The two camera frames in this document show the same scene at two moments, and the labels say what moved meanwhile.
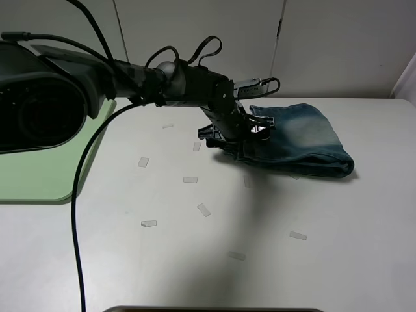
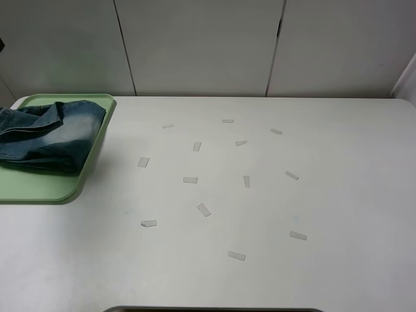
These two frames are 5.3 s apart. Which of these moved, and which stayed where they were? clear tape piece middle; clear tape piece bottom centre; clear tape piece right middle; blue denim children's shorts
Moved: blue denim children's shorts
Stayed: clear tape piece bottom centre; clear tape piece right middle; clear tape piece middle
